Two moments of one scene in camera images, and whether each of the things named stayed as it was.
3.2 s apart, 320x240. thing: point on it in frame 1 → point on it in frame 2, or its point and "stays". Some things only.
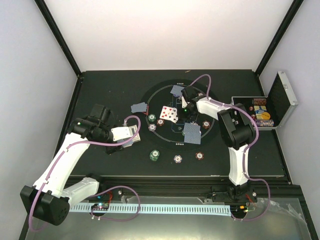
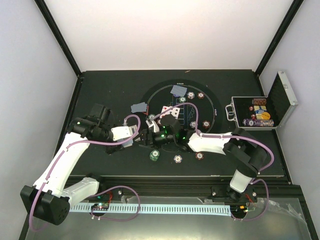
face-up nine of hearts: [165, 112] stays
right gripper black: [182, 116] → [145, 133]
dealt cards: [176, 90] stays
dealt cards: [139, 107] stays
